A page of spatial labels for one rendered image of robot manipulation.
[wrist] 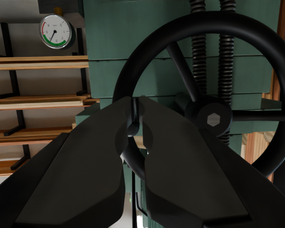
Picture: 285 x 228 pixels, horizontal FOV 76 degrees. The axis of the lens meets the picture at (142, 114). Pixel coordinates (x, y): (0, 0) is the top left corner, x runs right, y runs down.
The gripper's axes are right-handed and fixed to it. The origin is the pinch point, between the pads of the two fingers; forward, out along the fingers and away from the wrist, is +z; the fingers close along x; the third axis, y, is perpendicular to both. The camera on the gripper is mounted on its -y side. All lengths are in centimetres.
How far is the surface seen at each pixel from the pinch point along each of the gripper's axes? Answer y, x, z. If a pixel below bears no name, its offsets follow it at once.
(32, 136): 151, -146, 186
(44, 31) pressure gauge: -0.1, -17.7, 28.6
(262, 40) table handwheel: -0.2, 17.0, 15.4
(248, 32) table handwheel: -1.2, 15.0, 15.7
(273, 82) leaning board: 59, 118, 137
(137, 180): 68, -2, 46
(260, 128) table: 23.5, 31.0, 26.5
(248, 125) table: 16.7, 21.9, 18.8
